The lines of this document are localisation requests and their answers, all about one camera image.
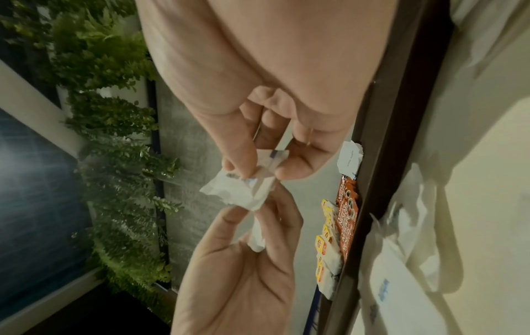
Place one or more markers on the person's right hand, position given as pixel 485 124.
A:
pixel 269 49

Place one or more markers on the person's left hand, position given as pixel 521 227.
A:
pixel 232 288

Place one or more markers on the bundle of white sugar packets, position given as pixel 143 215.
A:
pixel 256 242

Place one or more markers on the square white sugar packet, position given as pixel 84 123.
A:
pixel 236 189
pixel 350 160

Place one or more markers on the row of red coffee sachets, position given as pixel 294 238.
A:
pixel 345 222

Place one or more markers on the pile of white sugar packets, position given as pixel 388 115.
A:
pixel 389 288

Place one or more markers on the brown plastic tray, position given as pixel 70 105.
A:
pixel 393 147

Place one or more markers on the purple metal mesh railing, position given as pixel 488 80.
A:
pixel 311 317

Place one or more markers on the green plants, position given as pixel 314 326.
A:
pixel 116 163

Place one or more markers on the white beam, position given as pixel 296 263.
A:
pixel 49 301
pixel 37 108

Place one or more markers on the glass building facade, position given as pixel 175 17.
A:
pixel 37 196

